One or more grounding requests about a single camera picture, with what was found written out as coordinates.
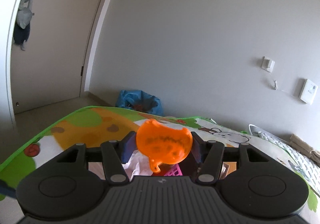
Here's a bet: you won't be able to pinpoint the pink toy strainer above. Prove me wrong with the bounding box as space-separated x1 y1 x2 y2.
160 164 182 176

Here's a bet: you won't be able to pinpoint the white wall thermostat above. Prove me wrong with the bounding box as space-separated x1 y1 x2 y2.
299 79 318 105

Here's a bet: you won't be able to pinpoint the colourful play mat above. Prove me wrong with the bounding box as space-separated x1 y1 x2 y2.
1 106 319 223

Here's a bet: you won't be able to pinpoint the clothes hanging on door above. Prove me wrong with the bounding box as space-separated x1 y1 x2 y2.
13 0 34 51

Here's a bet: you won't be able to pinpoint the white cable with plug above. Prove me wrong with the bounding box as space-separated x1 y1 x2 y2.
267 71 301 96

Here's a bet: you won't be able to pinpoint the folded brown towel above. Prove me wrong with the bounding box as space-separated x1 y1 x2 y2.
289 134 320 165

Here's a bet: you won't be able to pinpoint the blue bag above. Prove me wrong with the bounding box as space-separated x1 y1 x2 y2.
116 90 164 116

